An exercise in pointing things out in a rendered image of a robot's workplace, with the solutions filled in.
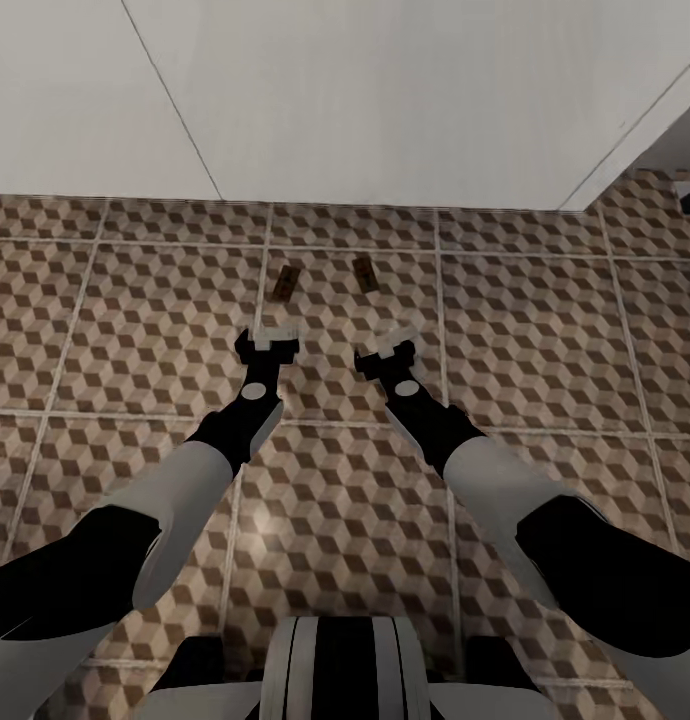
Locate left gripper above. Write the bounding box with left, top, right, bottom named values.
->
left=235, top=329, right=300, bottom=375

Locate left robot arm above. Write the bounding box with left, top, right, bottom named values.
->
left=0, top=326, right=301, bottom=720

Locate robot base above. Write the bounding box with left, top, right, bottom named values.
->
left=129, top=636, right=561, bottom=720

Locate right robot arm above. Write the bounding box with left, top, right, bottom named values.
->
left=354, top=325, right=690, bottom=720

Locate mousetrap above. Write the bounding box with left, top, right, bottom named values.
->
left=352, top=256, right=379, bottom=293
left=272, top=265, right=300, bottom=303

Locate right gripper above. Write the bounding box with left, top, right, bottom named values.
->
left=354, top=342, right=414, bottom=381

